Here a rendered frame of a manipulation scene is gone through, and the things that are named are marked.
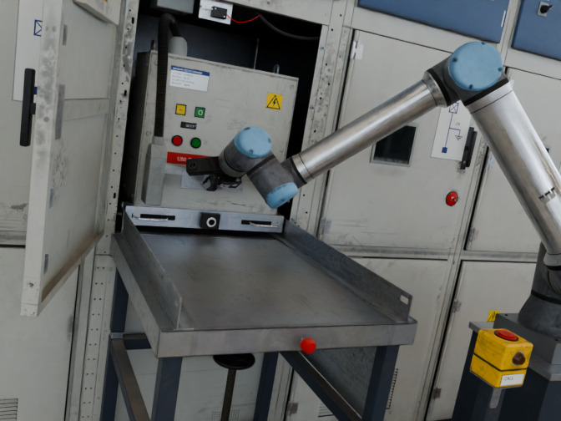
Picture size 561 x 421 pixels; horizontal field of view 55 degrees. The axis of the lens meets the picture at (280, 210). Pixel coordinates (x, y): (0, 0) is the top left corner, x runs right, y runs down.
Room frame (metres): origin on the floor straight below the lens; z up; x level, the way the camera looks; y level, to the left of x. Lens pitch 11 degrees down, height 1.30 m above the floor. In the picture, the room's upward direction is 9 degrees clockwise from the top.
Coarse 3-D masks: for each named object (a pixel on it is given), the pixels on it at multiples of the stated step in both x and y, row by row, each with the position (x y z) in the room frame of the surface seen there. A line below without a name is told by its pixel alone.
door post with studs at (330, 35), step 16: (336, 0) 1.85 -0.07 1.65; (336, 16) 1.85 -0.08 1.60; (336, 32) 1.86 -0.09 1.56; (320, 48) 1.84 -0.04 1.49; (336, 48) 1.86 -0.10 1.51; (320, 64) 1.84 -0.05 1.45; (320, 80) 1.84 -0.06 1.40; (320, 96) 1.85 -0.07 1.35; (320, 112) 1.85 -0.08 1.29; (320, 128) 1.86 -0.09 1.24; (304, 144) 1.84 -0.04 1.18; (304, 192) 1.85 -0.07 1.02; (304, 208) 1.85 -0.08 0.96; (304, 224) 1.86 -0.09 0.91; (272, 400) 1.86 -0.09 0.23; (272, 416) 1.86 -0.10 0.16
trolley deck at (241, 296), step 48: (144, 240) 1.55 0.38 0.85; (192, 240) 1.64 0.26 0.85; (240, 240) 1.74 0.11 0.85; (144, 288) 1.17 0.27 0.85; (192, 288) 1.22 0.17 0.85; (240, 288) 1.27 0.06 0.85; (288, 288) 1.33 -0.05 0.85; (336, 288) 1.40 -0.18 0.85; (192, 336) 0.99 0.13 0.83; (240, 336) 1.04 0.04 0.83; (288, 336) 1.08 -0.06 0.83; (336, 336) 1.14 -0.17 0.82; (384, 336) 1.20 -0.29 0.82
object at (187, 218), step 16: (128, 208) 1.62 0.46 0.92; (144, 208) 1.64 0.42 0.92; (160, 208) 1.67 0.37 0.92; (176, 208) 1.70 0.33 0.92; (144, 224) 1.65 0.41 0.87; (160, 224) 1.67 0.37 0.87; (176, 224) 1.69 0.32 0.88; (192, 224) 1.71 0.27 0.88; (224, 224) 1.76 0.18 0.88; (240, 224) 1.79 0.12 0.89
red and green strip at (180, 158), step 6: (168, 156) 1.68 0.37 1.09; (174, 156) 1.69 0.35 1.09; (180, 156) 1.70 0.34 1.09; (186, 156) 1.70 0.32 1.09; (192, 156) 1.71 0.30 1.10; (198, 156) 1.72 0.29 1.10; (204, 156) 1.73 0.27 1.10; (210, 156) 1.74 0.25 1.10; (168, 162) 1.68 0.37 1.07; (174, 162) 1.69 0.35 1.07; (180, 162) 1.70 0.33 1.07
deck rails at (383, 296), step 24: (288, 240) 1.82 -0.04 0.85; (312, 240) 1.67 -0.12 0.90; (144, 264) 1.27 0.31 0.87; (312, 264) 1.58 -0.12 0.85; (336, 264) 1.53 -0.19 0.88; (360, 264) 1.42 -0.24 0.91; (168, 288) 1.06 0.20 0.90; (360, 288) 1.41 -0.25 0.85; (384, 288) 1.32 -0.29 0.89; (168, 312) 1.04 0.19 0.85; (384, 312) 1.26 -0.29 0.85; (408, 312) 1.22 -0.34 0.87
